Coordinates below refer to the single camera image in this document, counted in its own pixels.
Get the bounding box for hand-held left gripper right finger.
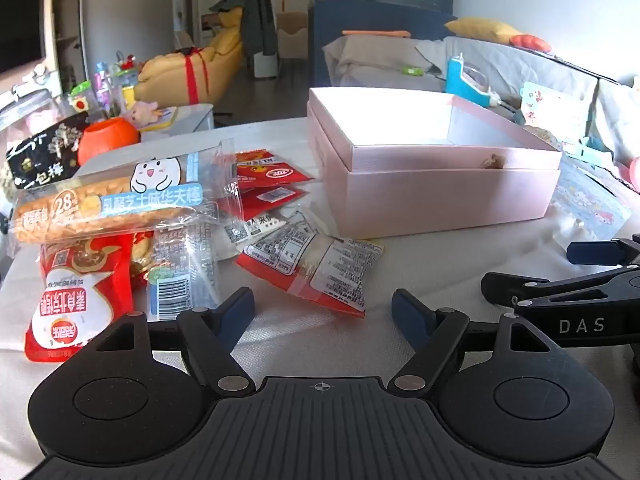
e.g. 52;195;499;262
391;288;557;395

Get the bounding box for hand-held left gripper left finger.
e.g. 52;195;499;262
86;287;256;395

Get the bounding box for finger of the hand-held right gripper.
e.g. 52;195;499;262
567;234;640;267
481;265;640;312

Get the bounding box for clear barcode snack packet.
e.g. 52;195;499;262
144;224;222;324

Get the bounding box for white clear snack packet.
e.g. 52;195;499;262
212;209;306;262

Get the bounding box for red packet with white label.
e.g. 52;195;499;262
234;215;385;319

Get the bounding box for pink cardboard box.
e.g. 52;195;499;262
306;86;564;240

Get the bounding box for small red spicy strip packet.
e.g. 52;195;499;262
234;149;317;192
219;184;310;222

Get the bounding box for large red snack packet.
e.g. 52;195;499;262
25;237;137;364

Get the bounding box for long waffle bread packet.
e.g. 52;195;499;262
9;139;237;246

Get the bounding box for teal toy box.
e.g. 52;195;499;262
444;54;495;109

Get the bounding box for yellow picture book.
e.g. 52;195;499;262
144;106;182;130

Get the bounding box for orange carrot plush toy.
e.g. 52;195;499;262
509;33;554;54

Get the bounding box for orange pumpkin bucket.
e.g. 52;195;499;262
76;116;142;167

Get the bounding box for pink plush toy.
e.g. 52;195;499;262
126;100;162;127

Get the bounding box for black printed snack bag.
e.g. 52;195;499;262
4;111;92;192

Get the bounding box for yellow cushion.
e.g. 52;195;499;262
444;17;527;46

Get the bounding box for yellow armchair with red ribbon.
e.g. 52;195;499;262
134;24;247;107

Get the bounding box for white trash bin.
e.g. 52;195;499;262
251;52;279;81

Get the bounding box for colourful toy bottles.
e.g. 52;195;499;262
93;51;140;117

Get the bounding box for long orange stick toy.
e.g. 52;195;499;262
342;28;412;39

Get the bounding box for beige chair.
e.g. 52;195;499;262
276;11;311;59

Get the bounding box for dark blue cabinet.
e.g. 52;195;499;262
312;0;455;90

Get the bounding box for dark coat on rack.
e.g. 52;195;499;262
209;0;279;59

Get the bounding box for black television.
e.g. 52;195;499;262
0;0;49;77

